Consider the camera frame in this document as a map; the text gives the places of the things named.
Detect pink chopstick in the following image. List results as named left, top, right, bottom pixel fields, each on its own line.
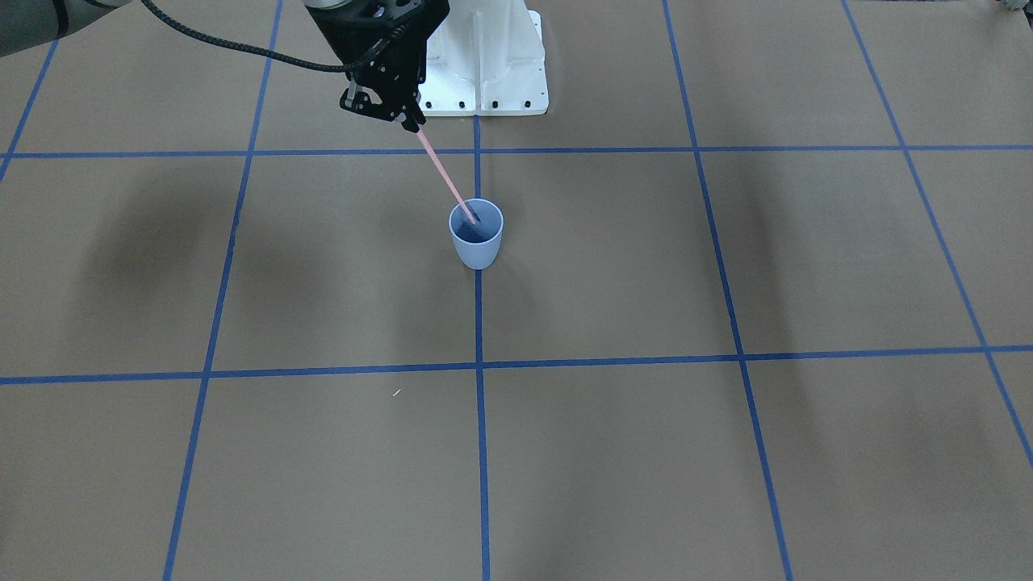
left=416, top=127, right=479, bottom=224

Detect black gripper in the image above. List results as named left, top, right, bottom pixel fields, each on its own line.
left=305, top=1, right=450, bottom=135

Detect brown paper table cover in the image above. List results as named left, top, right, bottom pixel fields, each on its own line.
left=2, top=1, right=1031, bottom=580

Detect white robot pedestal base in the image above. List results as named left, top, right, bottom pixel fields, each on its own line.
left=417, top=1, right=550, bottom=117

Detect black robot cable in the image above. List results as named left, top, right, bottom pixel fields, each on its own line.
left=140, top=0, right=356, bottom=75

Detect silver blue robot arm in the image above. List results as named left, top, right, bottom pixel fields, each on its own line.
left=1, top=1, right=450, bottom=133

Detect blue cup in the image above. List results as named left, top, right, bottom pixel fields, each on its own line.
left=449, top=198, right=505, bottom=270

